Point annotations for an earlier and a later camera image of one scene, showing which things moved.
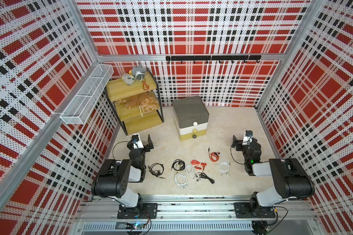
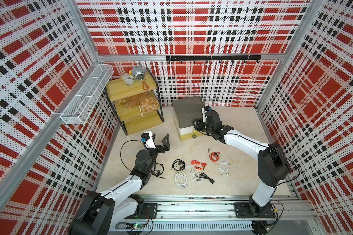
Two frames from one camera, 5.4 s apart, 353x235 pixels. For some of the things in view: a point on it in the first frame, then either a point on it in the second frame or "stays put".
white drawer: x=193 y=129 stays put
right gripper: x=239 y=143 to x=197 y=126
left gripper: x=146 y=148 to x=165 y=145
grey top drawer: x=189 y=111 stays put
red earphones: x=214 y=156 stays put
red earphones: x=197 y=163 stays put
